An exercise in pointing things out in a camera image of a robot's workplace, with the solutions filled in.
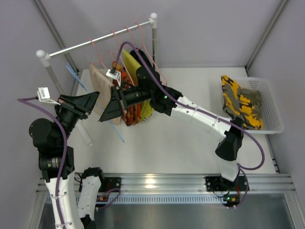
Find blue wire hanger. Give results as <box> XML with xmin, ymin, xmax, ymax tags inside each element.
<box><xmin>65</xmin><ymin>62</ymin><xmax>125</xmax><ymax>143</ymax></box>

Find green yellow camouflage trousers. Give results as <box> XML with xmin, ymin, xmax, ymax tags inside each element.
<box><xmin>221</xmin><ymin>75</ymin><xmax>264</xmax><ymax>130</ymax></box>

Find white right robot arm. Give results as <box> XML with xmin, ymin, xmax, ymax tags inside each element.
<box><xmin>99</xmin><ymin>66</ymin><xmax>244</xmax><ymax>189</ymax></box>

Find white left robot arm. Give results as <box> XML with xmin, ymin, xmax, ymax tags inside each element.
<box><xmin>29</xmin><ymin>92</ymin><xmax>105</xmax><ymax>229</ymax></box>

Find orange camouflage trousers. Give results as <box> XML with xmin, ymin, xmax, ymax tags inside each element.
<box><xmin>116</xmin><ymin>64</ymin><xmax>141</xmax><ymax>126</ymax></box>

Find pink hanger with lime trousers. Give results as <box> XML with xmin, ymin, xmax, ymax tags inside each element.
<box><xmin>120</xmin><ymin>26</ymin><xmax>143</xmax><ymax>79</ymax></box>

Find beige trousers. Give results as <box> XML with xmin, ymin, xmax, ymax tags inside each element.
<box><xmin>89</xmin><ymin>63</ymin><xmax>114</xmax><ymax>116</ymax></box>

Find lime green trousers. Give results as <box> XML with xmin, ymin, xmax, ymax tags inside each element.
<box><xmin>122</xmin><ymin>50</ymin><xmax>153</xmax><ymax>122</ymax></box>

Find pink hanger with beige trousers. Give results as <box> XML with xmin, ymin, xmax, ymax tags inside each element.
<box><xmin>88</xmin><ymin>38</ymin><xmax>115</xmax><ymax>69</ymax></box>

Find black trousers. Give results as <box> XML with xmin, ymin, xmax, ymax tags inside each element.
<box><xmin>129</xmin><ymin>48</ymin><xmax>155</xmax><ymax>72</ymax></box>

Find pink hanger with black trousers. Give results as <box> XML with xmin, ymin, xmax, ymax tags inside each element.
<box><xmin>135</xmin><ymin>22</ymin><xmax>168</xmax><ymax>85</ymax></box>

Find pink hanger with orange trousers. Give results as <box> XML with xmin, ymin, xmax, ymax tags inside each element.
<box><xmin>111</xmin><ymin>30</ymin><xmax>134</xmax><ymax>85</ymax></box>

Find white metal clothes rack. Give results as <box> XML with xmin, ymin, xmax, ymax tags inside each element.
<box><xmin>36</xmin><ymin>12</ymin><xmax>172</xmax><ymax>147</ymax></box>

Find white perforated plastic basket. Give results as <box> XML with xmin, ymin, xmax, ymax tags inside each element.
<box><xmin>220</xmin><ymin>77</ymin><xmax>285</xmax><ymax>135</ymax></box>

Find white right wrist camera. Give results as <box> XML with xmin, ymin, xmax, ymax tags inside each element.
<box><xmin>105</xmin><ymin>68</ymin><xmax>121</xmax><ymax>86</ymax></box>

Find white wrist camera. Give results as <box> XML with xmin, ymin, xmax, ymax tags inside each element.
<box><xmin>37</xmin><ymin>87</ymin><xmax>60</xmax><ymax>105</ymax></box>
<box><xmin>105</xmin><ymin>68</ymin><xmax>121</xmax><ymax>86</ymax></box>

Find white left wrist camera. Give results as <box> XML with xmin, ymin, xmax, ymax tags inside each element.
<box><xmin>37</xmin><ymin>87</ymin><xmax>60</xmax><ymax>105</ymax></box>

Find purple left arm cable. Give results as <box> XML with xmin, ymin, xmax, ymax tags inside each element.
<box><xmin>17</xmin><ymin>97</ymin><xmax>122</xmax><ymax>229</ymax></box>

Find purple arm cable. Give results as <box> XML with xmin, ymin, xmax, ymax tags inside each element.
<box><xmin>114</xmin><ymin>41</ymin><xmax>265</xmax><ymax>209</ymax></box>
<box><xmin>17</xmin><ymin>97</ymin><xmax>122</xmax><ymax>229</ymax></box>

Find black left base bracket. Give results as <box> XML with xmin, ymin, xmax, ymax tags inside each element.
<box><xmin>99</xmin><ymin>177</ymin><xmax>122</xmax><ymax>192</ymax></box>

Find black base bracket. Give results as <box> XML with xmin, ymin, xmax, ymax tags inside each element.
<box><xmin>99</xmin><ymin>177</ymin><xmax>122</xmax><ymax>192</ymax></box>
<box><xmin>205</xmin><ymin>176</ymin><xmax>227</xmax><ymax>192</ymax></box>

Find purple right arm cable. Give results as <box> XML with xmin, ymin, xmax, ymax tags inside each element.
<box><xmin>114</xmin><ymin>41</ymin><xmax>265</xmax><ymax>209</ymax></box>

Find grey slotted cable duct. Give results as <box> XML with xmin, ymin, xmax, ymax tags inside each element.
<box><xmin>45</xmin><ymin>193</ymin><xmax>239</xmax><ymax>205</ymax></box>

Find black right base bracket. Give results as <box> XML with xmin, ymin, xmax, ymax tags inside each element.
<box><xmin>205</xmin><ymin>176</ymin><xmax>227</xmax><ymax>192</ymax></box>

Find aluminium mounting rail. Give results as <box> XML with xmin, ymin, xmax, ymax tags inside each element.
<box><xmin>105</xmin><ymin>173</ymin><xmax>296</xmax><ymax>195</ymax></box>

